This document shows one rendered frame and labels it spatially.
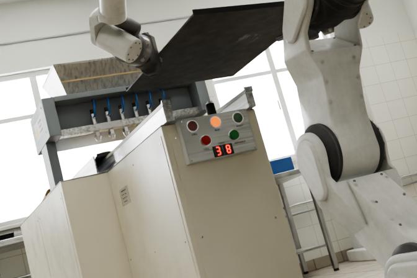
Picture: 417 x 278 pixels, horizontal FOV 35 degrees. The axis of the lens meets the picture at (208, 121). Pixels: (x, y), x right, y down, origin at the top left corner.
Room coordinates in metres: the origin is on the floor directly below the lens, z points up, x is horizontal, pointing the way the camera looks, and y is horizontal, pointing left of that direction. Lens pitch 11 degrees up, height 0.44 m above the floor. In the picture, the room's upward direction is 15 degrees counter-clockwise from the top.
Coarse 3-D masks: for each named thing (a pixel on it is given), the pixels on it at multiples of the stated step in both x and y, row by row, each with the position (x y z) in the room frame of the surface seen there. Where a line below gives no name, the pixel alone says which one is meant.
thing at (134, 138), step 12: (156, 108) 2.01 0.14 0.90; (168, 108) 1.97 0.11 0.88; (144, 120) 2.13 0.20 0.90; (156, 120) 2.04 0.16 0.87; (168, 120) 1.97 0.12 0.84; (132, 132) 2.26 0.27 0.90; (144, 132) 2.16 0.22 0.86; (120, 144) 2.41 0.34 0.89; (132, 144) 2.29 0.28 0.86; (108, 156) 2.58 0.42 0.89; (120, 156) 2.44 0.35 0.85; (108, 168) 2.62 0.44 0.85
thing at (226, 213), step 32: (160, 128) 2.00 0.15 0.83; (256, 128) 2.13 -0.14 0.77; (128, 160) 2.34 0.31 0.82; (160, 160) 2.06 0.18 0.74; (224, 160) 2.07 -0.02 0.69; (256, 160) 2.11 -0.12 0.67; (128, 192) 2.42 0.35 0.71; (160, 192) 2.12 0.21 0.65; (192, 192) 2.01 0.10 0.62; (224, 192) 2.05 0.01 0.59; (256, 192) 2.10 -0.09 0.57; (128, 224) 2.50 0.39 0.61; (160, 224) 2.19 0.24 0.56; (192, 224) 2.00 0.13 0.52; (224, 224) 2.04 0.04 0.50; (256, 224) 2.09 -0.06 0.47; (128, 256) 2.60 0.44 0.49; (160, 256) 2.26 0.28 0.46; (192, 256) 2.01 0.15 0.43; (224, 256) 2.03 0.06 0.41; (256, 256) 2.07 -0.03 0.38; (288, 256) 2.12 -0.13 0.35
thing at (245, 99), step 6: (246, 90) 2.09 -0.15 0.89; (252, 90) 2.10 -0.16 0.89; (240, 96) 2.12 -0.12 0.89; (246, 96) 2.09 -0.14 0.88; (252, 96) 2.10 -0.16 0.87; (228, 102) 2.21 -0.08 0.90; (234, 102) 2.17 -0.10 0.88; (240, 102) 2.14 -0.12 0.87; (246, 102) 2.10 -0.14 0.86; (252, 102) 2.10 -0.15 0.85; (222, 108) 2.26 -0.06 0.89; (228, 108) 2.22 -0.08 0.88; (234, 108) 2.18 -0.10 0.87; (240, 108) 2.14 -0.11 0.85; (246, 108) 2.11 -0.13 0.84; (252, 108) 2.13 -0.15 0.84
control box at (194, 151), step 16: (224, 112) 2.05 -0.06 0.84; (240, 112) 2.08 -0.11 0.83; (176, 128) 2.01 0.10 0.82; (208, 128) 2.02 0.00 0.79; (224, 128) 2.05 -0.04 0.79; (240, 128) 2.07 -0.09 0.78; (192, 144) 1.99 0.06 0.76; (208, 144) 2.02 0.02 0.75; (224, 144) 2.04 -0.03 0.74; (240, 144) 2.06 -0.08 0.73; (192, 160) 1.99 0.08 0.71; (208, 160) 2.03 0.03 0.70
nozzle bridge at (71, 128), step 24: (72, 96) 2.58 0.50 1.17; (96, 96) 2.64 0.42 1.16; (144, 96) 2.80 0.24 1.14; (168, 96) 2.85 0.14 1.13; (192, 96) 2.87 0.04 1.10; (48, 120) 2.53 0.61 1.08; (72, 120) 2.66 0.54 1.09; (120, 120) 2.69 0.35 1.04; (48, 144) 2.63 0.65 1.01; (72, 144) 2.78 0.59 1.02; (96, 144) 2.93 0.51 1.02; (48, 168) 2.67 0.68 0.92
